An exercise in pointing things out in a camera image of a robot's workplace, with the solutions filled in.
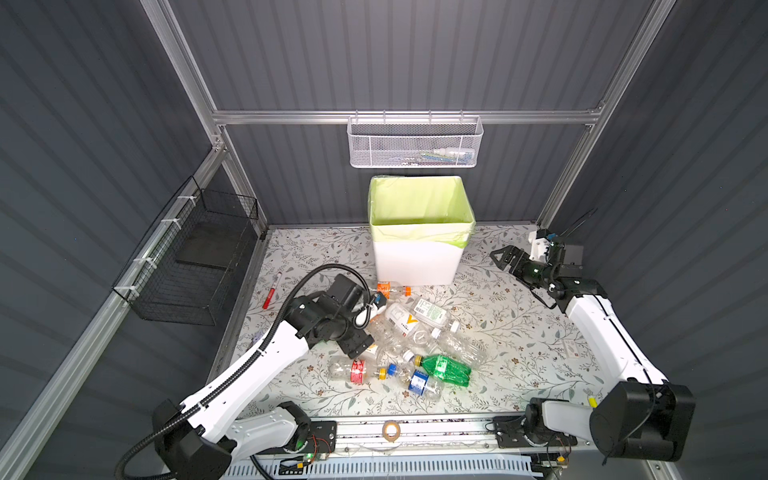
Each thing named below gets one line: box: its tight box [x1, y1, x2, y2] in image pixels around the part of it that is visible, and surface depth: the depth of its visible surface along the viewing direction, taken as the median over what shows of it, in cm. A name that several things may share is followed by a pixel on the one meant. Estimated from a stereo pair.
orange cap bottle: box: [369, 281, 413, 299], surface depth 99 cm
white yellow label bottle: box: [384, 302, 421, 339], surface depth 90 cm
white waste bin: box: [368, 175, 476, 287], surface depth 93 cm
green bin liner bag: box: [368, 175, 476, 249], surface depth 93 cm
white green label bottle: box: [410, 297, 460, 333], surface depth 93 cm
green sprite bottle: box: [414, 354, 472, 387], surface depth 84 cm
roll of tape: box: [382, 420, 401, 443], surface depth 76 cm
